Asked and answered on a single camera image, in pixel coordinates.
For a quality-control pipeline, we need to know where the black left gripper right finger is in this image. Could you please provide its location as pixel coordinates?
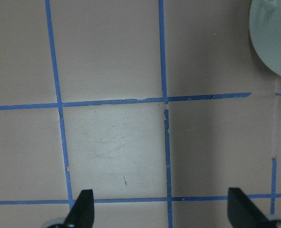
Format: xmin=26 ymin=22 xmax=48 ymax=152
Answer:
xmin=227 ymin=188 xmax=277 ymax=228

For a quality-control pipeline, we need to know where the pale green cooking pot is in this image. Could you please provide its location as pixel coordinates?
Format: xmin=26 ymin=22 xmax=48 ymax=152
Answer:
xmin=249 ymin=0 xmax=281 ymax=76

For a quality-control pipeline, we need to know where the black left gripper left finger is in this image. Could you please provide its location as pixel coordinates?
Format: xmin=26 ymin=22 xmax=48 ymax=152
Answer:
xmin=64 ymin=190 xmax=94 ymax=228

